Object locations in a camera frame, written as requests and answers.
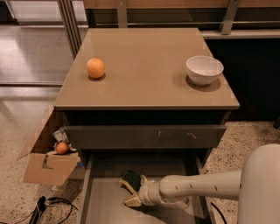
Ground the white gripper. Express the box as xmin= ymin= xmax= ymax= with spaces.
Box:
xmin=120 ymin=174 xmax=163 ymax=207

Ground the green yellow sponge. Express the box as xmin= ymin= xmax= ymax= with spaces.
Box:
xmin=120 ymin=170 xmax=141 ymax=193

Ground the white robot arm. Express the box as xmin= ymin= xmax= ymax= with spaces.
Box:
xmin=120 ymin=143 xmax=280 ymax=224

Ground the open grey middle drawer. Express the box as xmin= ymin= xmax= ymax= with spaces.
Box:
xmin=77 ymin=154 xmax=216 ymax=224

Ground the grey top drawer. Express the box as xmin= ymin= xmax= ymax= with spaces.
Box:
xmin=64 ymin=125 xmax=226 ymax=150

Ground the grey drawer cabinet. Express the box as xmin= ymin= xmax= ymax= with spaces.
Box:
xmin=53 ymin=27 xmax=241 ymax=224

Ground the orange fruit on counter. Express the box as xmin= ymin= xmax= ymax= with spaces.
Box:
xmin=86 ymin=58 xmax=105 ymax=79

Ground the orange fruit in box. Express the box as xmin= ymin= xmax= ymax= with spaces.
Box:
xmin=55 ymin=142 xmax=69 ymax=155

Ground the crumpled wrapper in box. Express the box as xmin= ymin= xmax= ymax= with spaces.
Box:
xmin=52 ymin=127 xmax=77 ymax=152

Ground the brown cardboard box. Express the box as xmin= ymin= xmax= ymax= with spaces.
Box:
xmin=17 ymin=106 xmax=80 ymax=186

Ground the black power strip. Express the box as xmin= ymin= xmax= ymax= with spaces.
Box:
xmin=29 ymin=196 xmax=46 ymax=224

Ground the white ceramic bowl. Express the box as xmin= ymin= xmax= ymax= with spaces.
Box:
xmin=185 ymin=55 xmax=224 ymax=86

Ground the metal railing shelf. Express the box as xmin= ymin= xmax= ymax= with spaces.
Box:
xmin=82 ymin=0 xmax=280 ymax=39

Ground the black cable left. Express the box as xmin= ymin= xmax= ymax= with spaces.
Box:
xmin=0 ymin=197 xmax=79 ymax=224

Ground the black cable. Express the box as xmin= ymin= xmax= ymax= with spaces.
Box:
xmin=210 ymin=201 xmax=228 ymax=224
xmin=0 ymin=197 xmax=79 ymax=224

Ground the black cable right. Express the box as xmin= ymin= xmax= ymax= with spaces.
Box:
xmin=210 ymin=201 xmax=228 ymax=224

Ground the metal window frame post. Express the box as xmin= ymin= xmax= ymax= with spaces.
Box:
xmin=57 ymin=0 xmax=81 ymax=58

